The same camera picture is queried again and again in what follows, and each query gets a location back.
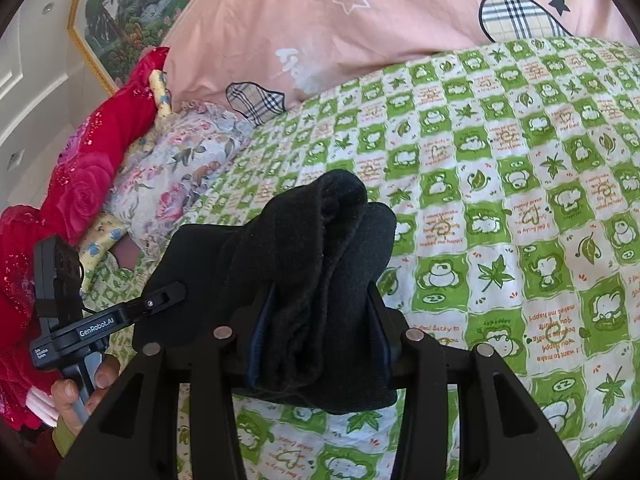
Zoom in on red rose blanket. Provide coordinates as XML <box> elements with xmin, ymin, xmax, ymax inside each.
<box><xmin>1</xmin><ymin>47</ymin><xmax>168</xmax><ymax>430</ymax></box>

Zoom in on green checkered frog bedsheet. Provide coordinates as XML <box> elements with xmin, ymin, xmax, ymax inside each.
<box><xmin>85</xmin><ymin>37</ymin><xmax>639</xmax><ymax>479</ymax></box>

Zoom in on framed landscape painting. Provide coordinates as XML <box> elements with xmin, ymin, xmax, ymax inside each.
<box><xmin>66</xmin><ymin>0</ymin><xmax>192</xmax><ymax>94</ymax></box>

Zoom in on floral pillow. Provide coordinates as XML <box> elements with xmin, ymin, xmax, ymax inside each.
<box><xmin>130</xmin><ymin>101</ymin><xmax>254</xmax><ymax>256</ymax></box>

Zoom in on black pants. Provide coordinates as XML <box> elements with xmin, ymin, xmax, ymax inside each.
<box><xmin>134</xmin><ymin>169</ymin><xmax>397</xmax><ymax>415</ymax></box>

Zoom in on person left hand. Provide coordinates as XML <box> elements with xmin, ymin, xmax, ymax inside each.
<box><xmin>51</xmin><ymin>354</ymin><xmax>120</xmax><ymax>437</ymax></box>

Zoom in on pink quilt with plaid hearts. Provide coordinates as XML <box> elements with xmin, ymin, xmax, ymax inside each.
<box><xmin>165</xmin><ymin>0</ymin><xmax>634</xmax><ymax>122</ymax></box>

